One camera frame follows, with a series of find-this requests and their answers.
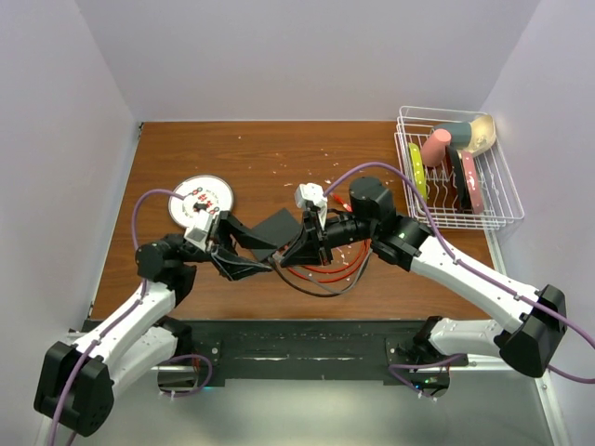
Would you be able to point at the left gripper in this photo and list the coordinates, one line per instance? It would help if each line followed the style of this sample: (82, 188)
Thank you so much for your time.
(219, 240)

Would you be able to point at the white round patterned plate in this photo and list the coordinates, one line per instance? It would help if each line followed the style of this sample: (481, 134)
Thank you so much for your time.
(214, 193)

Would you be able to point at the yellow-green plate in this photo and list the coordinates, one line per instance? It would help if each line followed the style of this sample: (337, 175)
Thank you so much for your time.
(418, 170)

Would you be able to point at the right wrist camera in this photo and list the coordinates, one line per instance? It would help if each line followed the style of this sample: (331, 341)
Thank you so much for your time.
(310, 192)

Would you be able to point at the black network switch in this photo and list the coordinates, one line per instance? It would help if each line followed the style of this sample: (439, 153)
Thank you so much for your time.
(280, 229)

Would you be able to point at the dark green cup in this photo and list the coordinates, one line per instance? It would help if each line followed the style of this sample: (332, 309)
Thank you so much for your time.
(460, 133)

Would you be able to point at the pink cup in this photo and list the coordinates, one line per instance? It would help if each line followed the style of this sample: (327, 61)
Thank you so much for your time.
(434, 148)

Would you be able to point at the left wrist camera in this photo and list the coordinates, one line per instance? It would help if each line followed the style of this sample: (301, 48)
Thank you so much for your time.
(199, 233)

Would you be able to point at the white wire dish rack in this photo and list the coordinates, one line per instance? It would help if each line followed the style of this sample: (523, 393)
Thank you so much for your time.
(502, 204)

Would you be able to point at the pink plate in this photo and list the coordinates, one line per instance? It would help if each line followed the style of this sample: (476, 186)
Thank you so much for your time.
(473, 182)

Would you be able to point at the beige bowl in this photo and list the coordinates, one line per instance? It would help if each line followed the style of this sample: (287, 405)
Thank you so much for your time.
(483, 135)

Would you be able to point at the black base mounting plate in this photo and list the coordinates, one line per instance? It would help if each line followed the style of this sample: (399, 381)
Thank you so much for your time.
(307, 350)

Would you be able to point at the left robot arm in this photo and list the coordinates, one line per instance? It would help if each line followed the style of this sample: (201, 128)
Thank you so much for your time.
(78, 382)

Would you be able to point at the aluminium frame rail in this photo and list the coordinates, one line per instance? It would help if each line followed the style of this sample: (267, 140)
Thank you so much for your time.
(485, 403)

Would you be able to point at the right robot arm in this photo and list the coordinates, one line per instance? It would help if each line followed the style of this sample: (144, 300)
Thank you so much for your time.
(524, 327)

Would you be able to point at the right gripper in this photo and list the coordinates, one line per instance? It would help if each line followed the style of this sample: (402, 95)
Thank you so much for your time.
(306, 249)

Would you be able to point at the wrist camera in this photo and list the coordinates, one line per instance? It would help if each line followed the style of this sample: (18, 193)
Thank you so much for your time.
(310, 192)
(199, 233)

